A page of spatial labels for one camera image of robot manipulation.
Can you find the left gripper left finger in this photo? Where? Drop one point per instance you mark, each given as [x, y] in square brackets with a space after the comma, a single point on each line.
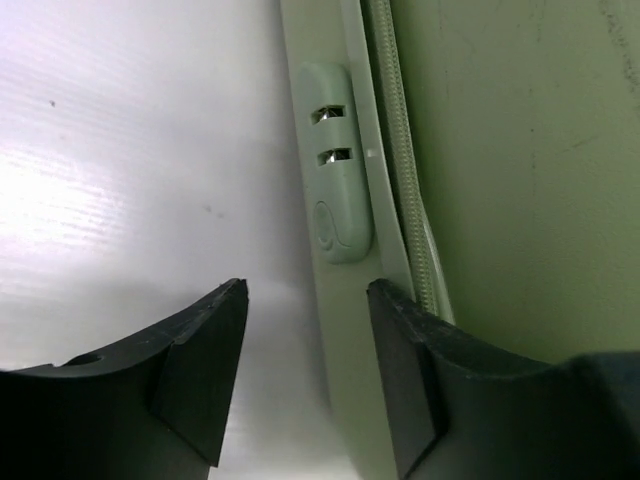
[153, 405]

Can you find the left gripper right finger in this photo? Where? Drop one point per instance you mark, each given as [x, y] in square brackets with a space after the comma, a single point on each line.
[461, 408]

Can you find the green hard-shell suitcase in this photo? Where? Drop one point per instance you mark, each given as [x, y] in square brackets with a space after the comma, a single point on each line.
[481, 156]

